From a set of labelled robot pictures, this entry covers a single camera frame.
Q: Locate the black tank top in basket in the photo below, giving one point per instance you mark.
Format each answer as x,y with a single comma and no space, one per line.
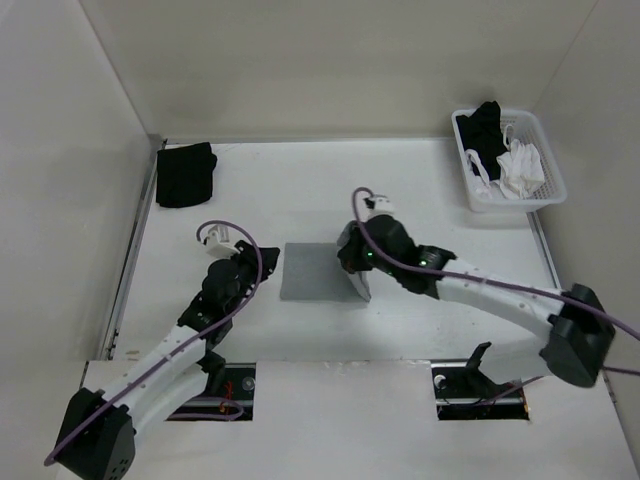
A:
482,133

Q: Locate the folded black tank top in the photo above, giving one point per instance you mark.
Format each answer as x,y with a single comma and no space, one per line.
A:
185,176

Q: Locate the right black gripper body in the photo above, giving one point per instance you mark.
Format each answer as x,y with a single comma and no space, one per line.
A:
358,262

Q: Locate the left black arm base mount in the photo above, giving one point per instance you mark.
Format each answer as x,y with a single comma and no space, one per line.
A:
228,395

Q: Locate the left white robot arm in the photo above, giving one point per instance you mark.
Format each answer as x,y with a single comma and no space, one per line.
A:
102,428

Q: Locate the grey tank top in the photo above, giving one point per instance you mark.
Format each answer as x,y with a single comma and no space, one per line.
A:
312,272

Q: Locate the white tank top in basket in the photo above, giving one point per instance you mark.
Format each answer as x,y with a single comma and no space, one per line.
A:
521,172

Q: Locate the white plastic basket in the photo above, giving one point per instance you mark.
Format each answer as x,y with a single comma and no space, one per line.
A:
526,128

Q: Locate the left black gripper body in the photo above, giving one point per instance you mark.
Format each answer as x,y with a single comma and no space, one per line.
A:
247,270

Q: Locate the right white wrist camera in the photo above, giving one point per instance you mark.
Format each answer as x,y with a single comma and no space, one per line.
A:
377,205

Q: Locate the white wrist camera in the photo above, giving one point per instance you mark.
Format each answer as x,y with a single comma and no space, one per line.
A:
217,242
377,205

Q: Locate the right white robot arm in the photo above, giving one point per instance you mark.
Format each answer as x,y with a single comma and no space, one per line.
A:
565,337

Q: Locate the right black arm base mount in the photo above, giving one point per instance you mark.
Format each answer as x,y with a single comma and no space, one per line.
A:
463,393

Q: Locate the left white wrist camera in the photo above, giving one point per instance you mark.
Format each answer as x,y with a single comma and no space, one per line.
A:
217,242

